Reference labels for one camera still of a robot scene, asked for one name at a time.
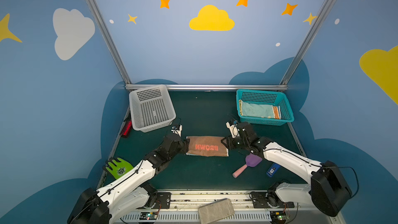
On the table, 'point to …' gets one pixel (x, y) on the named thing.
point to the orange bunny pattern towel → (276, 112)
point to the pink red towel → (207, 146)
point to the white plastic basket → (151, 108)
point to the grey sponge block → (215, 211)
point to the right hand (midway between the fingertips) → (225, 138)
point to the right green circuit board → (279, 215)
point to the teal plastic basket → (274, 97)
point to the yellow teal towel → (256, 110)
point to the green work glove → (116, 167)
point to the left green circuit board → (148, 215)
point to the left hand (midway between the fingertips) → (187, 139)
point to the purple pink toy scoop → (251, 160)
